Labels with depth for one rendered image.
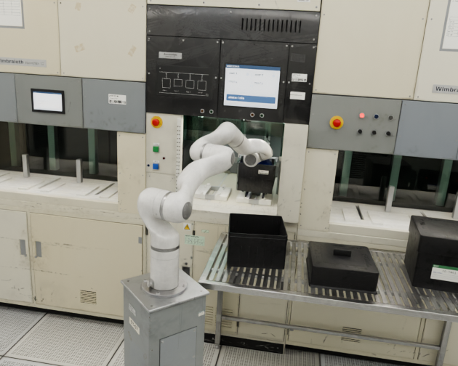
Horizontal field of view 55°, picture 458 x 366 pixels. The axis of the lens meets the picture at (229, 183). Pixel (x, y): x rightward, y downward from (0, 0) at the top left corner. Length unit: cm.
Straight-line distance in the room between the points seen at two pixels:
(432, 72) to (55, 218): 224
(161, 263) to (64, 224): 115
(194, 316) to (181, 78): 122
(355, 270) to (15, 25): 216
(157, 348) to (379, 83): 161
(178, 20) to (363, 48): 94
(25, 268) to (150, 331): 146
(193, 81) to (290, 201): 82
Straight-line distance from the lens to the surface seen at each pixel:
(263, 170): 259
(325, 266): 198
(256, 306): 270
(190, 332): 194
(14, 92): 280
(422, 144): 241
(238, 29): 233
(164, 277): 184
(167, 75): 240
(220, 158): 193
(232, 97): 233
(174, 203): 169
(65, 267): 296
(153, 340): 186
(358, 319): 273
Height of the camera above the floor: 171
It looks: 16 degrees down
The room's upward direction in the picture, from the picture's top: 3 degrees clockwise
